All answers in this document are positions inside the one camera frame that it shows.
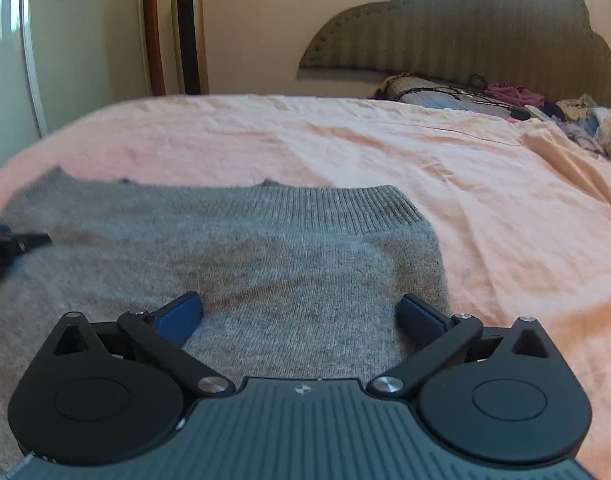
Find pink bed sheet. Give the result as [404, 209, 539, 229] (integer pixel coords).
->
[0, 92, 611, 480]

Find olive padded headboard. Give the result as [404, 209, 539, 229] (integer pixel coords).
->
[298, 0, 611, 111]

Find magenta garment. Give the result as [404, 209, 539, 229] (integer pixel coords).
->
[485, 82, 543, 107]

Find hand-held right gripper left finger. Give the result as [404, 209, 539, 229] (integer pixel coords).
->
[52, 291, 236, 400]

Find wooden door frame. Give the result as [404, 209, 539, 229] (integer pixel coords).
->
[142, 0, 166, 97]

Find black cord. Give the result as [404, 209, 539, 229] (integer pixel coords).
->
[399, 74, 531, 121]

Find floral cloth pile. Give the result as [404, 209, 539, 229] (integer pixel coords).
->
[555, 94, 611, 168]

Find grey sweater with navy sleeves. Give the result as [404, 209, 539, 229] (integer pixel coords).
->
[0, 167, 452, 478]

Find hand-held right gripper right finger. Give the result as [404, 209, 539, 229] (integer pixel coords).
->
[368, 292, 553, 401]

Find gold tower fan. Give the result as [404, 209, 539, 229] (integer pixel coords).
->
[170, 0, 210, 96]

